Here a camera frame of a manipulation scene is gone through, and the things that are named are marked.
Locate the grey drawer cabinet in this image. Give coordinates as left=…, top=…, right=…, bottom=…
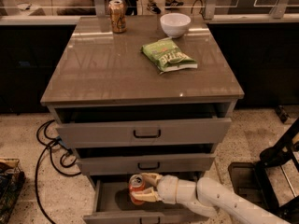
left=40, top=15, right=245, bottom=224

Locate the gold soda can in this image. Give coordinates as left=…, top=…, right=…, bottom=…
left=109, top=0, right=126, bottom=33

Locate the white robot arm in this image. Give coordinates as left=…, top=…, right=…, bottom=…
left=128, top=173, right=291, bottom=224

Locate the white bowl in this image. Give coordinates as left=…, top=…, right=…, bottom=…
left=160, top=13, right=191, bottom=38

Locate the wire basket with items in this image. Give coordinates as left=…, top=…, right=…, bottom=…
left=0, top=158, right=25, bottom=224

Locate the top drawer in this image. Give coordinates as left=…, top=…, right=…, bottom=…
left=57, top=115, right=232, bottom=148

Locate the green chip bag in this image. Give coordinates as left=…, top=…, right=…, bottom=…
left=141, top=38, right=198, bottom=73

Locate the middle drawer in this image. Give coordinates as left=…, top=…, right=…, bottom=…
left=77, top=145, right=215, bottom=175

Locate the drawer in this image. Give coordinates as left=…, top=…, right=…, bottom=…
left=77, top=145, right=215, bottom=175
left=57, top=115, right=232, bottom=148
left=83, top=175, right=207, bottom=224

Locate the black floor cable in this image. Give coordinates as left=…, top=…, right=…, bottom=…
left=34, top=119, right=82, bottom=224

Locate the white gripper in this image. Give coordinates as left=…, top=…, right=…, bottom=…
left=130, top=173, right=178, bottom=204

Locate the red coke can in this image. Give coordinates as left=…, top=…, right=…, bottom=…
left=129, top=175, right=145, bottom=205

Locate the bottom drawer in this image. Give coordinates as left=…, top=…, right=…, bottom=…
left=83, top=175, right=207, bottom=224

